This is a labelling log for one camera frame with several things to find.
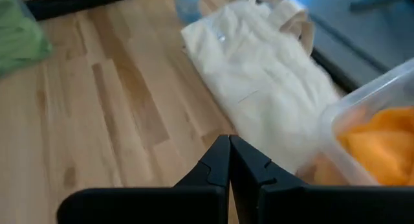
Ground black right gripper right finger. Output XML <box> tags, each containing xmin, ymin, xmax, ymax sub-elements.
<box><xmin>230</xmin><ymin>135</ymin><xmax>414</xmax><ymax>224</ymax></box>

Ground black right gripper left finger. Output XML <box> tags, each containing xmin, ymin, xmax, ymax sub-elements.
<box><xmin>56</xmin><ymin>135</ymin><xmax>231</xmax><ymax>224</ymax></box>

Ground orange microfiber towel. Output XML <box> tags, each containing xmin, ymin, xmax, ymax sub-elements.
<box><xmin>310</xmin><ymin>106</ymin><xmax>414</xmax><ymax>186</ymax></box>

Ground green microfiber towel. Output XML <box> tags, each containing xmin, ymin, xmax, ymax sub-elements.
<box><xmin>0</xmin><ymin>0</ymin><xmax>53</xmax><ymax>80</ymax></box>

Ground clear plastic bin with label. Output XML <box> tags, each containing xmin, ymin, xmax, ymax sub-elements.
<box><xmin>296</xmin><ymin>57</ymin><xmax>414</xmax><ymax>186</ymax></box>

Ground white canvas tote bag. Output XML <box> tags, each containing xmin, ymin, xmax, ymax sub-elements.
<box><xmin>180</xmin><ymin>0</ymin><xmax>343</xmax><ymax>173</ymax></box>

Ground blue air freshener spray bottle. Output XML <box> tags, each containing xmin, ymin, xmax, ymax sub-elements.
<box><xmin>174</xmin><ymin>0</ymin><xmax>203</xmax><ymax>24</ymax></box>

